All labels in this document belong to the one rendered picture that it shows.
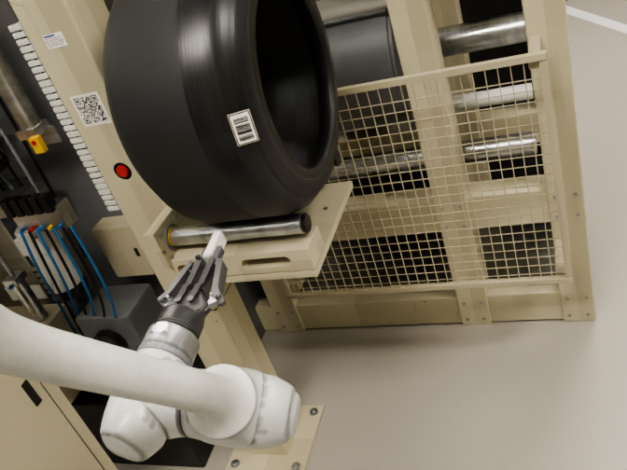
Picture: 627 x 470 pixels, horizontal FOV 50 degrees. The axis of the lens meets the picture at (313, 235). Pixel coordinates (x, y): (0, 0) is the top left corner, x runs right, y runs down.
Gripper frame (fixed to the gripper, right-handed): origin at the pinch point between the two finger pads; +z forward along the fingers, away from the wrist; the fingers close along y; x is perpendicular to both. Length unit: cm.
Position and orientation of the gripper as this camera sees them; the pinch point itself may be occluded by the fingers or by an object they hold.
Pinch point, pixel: (215, 248)
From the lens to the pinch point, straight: 126.4
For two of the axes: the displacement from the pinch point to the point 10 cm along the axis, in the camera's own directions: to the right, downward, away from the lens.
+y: -9.2, 0.8, 3.8
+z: 2.2, -6.9, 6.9
